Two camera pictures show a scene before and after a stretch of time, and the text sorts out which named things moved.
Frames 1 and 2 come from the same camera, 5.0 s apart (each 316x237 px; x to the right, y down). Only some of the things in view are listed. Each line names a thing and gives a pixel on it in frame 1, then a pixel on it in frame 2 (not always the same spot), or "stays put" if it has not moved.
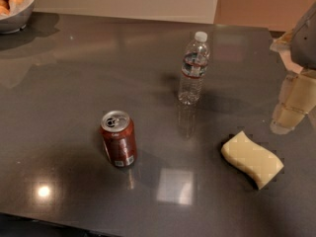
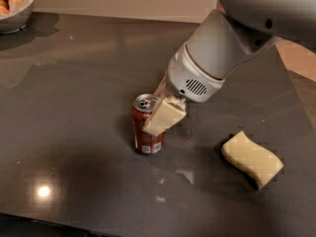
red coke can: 119,136 → 146,142
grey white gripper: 306,41 → 190,77
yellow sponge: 258,163 stays put
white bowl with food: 20,20 stays put
